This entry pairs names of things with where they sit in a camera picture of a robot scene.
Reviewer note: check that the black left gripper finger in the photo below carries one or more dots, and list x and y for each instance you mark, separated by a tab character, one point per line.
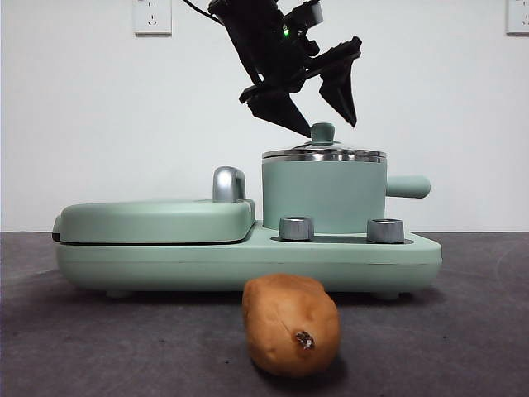
341	93
281	109

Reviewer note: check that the glass pot lid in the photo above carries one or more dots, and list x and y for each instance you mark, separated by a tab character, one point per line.
323	133

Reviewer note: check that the brown potato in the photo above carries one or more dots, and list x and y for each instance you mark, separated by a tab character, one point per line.
285	322

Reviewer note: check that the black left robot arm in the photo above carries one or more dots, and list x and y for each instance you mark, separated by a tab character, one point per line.
256	41

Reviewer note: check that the silver control knob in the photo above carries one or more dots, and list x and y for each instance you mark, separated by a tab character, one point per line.
296	228
385	231

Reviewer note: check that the mint green breakfast machine base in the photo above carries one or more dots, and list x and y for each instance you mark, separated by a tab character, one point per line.
206	264

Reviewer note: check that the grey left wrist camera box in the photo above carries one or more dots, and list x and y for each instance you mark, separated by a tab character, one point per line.
309	13

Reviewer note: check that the white wall socket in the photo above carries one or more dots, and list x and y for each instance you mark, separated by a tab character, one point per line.
152	16
518	16

